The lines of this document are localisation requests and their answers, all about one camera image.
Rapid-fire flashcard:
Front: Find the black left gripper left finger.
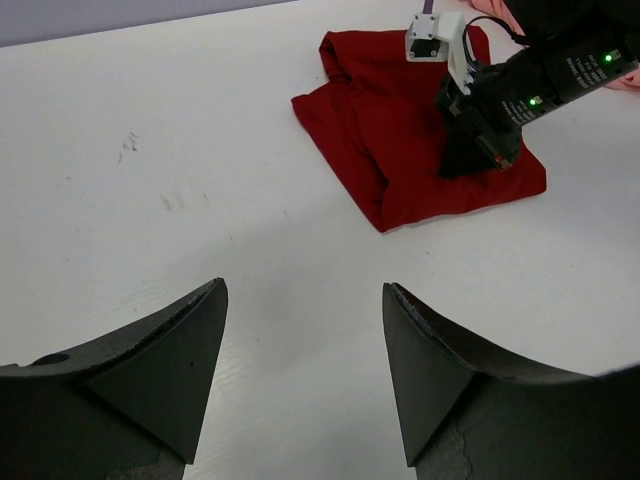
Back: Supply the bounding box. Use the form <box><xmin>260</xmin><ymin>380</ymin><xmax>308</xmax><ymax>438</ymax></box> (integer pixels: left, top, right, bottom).
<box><xmin>1</xmin><ymin>278</ymin><xmax>228</xmax><ymax>465</ymax></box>

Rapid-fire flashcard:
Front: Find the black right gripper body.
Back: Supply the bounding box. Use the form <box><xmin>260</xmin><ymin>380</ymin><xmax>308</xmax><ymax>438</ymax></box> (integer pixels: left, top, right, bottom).
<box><xmin>435</xmin><ymin>19</ymin><xmax>639</xmax><ymax>171</ymax></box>

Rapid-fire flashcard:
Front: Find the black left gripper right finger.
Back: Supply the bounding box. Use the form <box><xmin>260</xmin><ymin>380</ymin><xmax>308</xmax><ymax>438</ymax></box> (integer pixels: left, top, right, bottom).
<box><xmin>382</xmin><ymin>283</ymin><xmax>586</xmax><ymax>467</ymax></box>

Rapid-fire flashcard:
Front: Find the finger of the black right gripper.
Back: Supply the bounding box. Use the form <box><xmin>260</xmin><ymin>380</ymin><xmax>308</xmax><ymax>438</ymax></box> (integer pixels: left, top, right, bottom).
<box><xmin>438</xmin><ymin>114</ymin><xmax>498</xmax><ymax>179</ymax></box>

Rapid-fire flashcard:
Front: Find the red t-shirt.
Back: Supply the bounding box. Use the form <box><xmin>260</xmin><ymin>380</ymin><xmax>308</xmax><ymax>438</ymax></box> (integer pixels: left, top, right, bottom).
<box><xmin>292</xmin><ymin>30</ymin><xmax>547</xmax><ymax>232</ymax></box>

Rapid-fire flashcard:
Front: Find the salmon pink t-shirt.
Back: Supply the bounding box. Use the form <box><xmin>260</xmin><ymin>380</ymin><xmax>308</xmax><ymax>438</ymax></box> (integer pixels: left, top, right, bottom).
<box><xmin>459</xmin><ymin>0</ymin><xmax>640</xmax><ymax>95</ymax></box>

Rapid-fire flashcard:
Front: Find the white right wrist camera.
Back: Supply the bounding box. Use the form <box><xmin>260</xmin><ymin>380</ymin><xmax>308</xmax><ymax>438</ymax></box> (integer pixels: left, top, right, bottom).
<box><xmin>405</xmin><ymin>11</ymin><xmax>474</xmax><ymax>96</ymax></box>

